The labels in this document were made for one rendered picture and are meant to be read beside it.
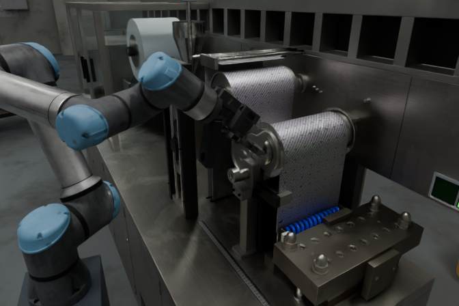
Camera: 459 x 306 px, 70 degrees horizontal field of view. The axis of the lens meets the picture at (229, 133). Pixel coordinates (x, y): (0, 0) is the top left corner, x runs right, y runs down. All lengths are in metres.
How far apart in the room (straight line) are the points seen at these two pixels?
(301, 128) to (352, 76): 0.26
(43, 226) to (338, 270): 0.70
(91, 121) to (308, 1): 0.83
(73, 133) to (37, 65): 0.39
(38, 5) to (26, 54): 11.21
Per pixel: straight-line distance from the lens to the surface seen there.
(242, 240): 1.03
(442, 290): 2.52
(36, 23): 12.21
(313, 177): 0.94
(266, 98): 1.04
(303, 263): 0.86
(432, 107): 0.93
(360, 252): 0.93
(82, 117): 0.59
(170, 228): 1.16
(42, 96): 0.69
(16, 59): 0.95
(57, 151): 0.96
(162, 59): 0.62
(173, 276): 1.00
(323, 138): 0.91
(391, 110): 0.99
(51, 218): 0.92
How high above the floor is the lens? 1.62
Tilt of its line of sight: 22 degrees down
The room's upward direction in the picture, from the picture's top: straight up
